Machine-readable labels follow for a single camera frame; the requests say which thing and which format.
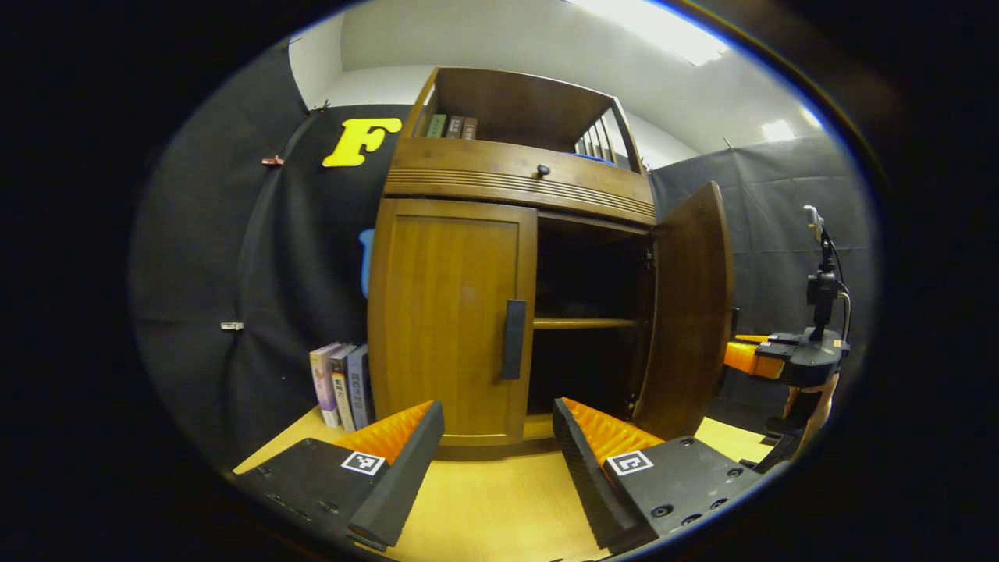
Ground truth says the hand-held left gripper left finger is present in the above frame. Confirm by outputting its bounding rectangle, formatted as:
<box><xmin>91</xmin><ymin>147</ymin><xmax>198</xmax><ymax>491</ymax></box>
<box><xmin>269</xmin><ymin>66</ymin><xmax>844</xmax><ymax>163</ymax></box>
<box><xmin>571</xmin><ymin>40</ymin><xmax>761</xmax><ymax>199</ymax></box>
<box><xmin>226</xmin><ymin>400</ymin><xmax>446</xmax><ymax>552</ymax></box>

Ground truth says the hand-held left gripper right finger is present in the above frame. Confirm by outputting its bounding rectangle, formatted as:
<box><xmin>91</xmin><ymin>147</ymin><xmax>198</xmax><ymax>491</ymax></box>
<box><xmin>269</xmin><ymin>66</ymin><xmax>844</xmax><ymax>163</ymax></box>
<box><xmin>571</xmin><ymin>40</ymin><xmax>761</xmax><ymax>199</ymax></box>
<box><xmin>552</xmin><ymin>397</ymin><xmax>770</xmax><ymax>555</ymax></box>

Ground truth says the wooden shoe cabinet door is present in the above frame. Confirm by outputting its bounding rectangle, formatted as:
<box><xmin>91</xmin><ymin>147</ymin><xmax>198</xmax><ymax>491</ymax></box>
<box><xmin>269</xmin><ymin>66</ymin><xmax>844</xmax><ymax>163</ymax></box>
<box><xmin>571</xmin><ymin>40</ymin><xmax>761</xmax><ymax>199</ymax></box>
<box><xmin>632</xmin><ymin>181</ymin><xmax>734</xmax><ymax>442</ymax></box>
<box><xmin>368</xmin><ymin>197</ymin><xmax>538</xmax><ymax>447</ymax></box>

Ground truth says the wooden double-door shoe cabinet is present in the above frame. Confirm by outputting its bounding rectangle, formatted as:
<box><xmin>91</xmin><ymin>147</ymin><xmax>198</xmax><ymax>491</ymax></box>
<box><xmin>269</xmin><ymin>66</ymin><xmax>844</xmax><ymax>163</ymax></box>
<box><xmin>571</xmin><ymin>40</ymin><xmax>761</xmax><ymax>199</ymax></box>
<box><xmin>367</xmin><ymin>66</ymin><xmax>660</xmax><ymax>461</ymax></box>

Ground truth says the blue book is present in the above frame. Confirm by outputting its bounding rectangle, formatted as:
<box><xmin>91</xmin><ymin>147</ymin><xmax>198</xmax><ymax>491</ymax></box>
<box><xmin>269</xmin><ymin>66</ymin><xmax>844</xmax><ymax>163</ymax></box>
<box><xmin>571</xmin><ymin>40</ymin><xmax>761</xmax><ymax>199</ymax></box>
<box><xmin>346</xmin><ymin>344</ymin><xmax>374</xmax><ymax>431</ymax></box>

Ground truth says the black and white book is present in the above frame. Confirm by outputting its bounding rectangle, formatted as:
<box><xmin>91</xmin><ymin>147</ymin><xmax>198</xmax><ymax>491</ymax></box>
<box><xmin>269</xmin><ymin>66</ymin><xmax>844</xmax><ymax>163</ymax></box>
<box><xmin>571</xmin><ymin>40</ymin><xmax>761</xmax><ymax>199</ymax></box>
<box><xmin>329</xmin><ymin>345</ymin><xmax>358</xmax><ymax>432</ymax></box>

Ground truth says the purple and white book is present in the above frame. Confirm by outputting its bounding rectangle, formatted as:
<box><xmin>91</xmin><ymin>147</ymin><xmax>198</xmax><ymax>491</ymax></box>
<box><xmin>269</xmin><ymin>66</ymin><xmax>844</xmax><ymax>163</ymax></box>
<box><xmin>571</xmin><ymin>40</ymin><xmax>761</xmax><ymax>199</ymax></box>
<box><xmin>309</xmin><ymin>342</ymin><xmax>344</xmax><ymax>428</ymax></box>

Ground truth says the wooden inner shelf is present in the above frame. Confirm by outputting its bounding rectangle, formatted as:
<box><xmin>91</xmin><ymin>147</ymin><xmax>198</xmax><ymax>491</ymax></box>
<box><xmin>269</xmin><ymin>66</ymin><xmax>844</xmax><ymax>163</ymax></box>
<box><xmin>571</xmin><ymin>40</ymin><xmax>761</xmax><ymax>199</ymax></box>
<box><xmin>533</xmin><ymin>317</ymin><xmax>642</xmax><ymax>329</ymax></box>

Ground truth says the large ceiling light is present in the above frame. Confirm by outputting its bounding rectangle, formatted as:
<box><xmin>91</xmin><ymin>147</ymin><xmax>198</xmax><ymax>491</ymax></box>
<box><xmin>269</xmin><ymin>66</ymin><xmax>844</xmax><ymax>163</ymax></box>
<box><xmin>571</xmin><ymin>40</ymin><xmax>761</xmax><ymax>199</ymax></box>
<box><xmin>566</xmin><ymin>0</ymin><xmax>731</xmax><ymax>67</ymax></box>

